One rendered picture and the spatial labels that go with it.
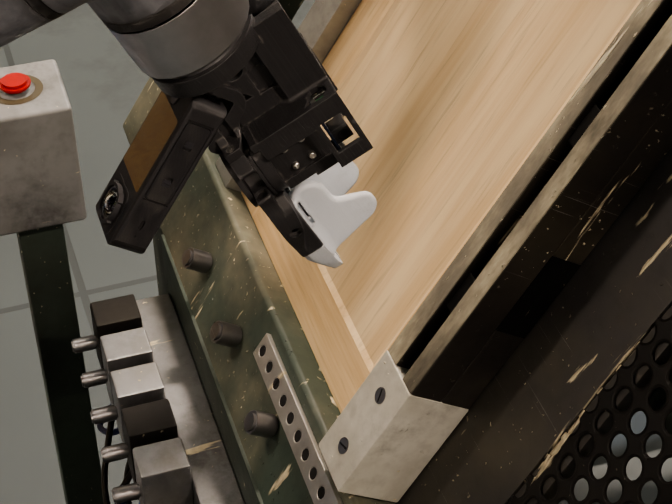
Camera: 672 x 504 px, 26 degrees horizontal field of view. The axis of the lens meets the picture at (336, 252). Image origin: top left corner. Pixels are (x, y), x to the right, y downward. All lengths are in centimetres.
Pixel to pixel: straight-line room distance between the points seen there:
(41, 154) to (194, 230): 24
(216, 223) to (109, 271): 133
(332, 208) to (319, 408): 54
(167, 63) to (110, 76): 278
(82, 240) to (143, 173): 222
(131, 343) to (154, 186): 87
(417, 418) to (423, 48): 41
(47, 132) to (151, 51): 104
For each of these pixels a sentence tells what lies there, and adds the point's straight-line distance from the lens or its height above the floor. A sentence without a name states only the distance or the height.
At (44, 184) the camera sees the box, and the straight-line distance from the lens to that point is 189.
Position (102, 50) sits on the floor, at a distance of 370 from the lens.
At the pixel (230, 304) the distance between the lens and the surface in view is 162.
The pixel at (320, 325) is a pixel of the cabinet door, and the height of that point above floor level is 91.
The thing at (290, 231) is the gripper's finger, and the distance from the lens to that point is 90.
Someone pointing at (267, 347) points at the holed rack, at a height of 89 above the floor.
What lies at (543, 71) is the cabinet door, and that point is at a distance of 135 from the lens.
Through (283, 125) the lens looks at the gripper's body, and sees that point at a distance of 86.
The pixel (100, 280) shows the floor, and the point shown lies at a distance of 299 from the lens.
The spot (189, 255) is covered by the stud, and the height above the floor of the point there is 88.
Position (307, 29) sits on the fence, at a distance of 167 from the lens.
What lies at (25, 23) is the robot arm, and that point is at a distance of 81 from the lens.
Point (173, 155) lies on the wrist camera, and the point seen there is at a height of 144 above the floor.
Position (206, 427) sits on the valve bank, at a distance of 166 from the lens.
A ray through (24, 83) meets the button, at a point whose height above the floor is 94.
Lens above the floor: 195
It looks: 40 degrees down
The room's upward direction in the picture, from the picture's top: straight up
